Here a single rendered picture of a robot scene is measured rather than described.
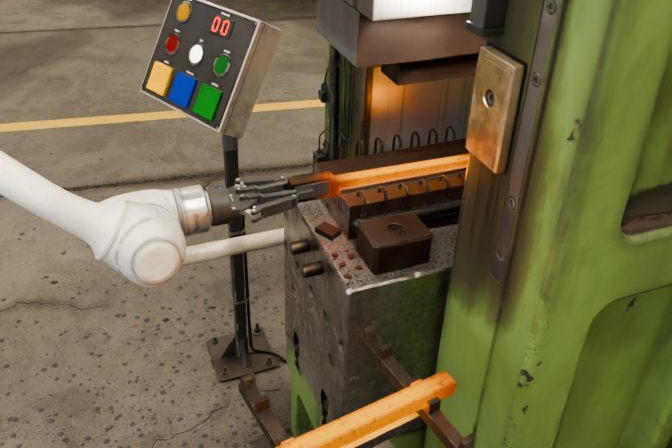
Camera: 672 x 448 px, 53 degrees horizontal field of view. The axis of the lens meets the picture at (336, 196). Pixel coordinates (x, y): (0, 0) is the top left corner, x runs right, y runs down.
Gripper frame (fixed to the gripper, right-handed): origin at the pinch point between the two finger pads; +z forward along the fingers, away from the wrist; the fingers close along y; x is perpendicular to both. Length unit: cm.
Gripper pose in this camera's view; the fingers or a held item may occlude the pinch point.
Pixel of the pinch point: (310, 187)
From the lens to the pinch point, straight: 131.9
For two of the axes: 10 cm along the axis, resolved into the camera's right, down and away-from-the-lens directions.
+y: 3.6, 5.0, -7.8
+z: 9.3, -1.9, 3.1
